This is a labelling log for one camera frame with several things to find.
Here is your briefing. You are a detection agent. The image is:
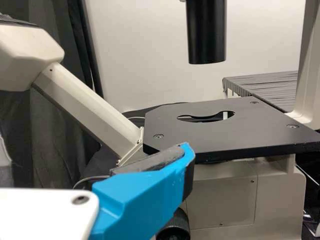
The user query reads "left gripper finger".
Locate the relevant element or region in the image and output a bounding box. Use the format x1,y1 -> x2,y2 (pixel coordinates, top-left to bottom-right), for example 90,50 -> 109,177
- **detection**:
88,141 -> 196,240

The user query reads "black platform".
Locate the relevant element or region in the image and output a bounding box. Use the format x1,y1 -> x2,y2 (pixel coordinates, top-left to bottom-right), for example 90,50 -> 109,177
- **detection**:
221,70 -> 301,113

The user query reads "cream microscope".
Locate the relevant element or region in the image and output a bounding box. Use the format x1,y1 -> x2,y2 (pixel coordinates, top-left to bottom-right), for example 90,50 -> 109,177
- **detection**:
0,0 -> 320,240

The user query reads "thin grey cable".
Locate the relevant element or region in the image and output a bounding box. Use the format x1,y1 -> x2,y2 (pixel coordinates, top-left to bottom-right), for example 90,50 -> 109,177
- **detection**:
72,174 -> 111,190

